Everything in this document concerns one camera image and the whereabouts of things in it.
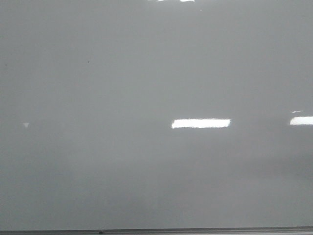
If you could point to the white whiteboard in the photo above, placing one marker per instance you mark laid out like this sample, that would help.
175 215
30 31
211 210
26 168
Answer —
137 114

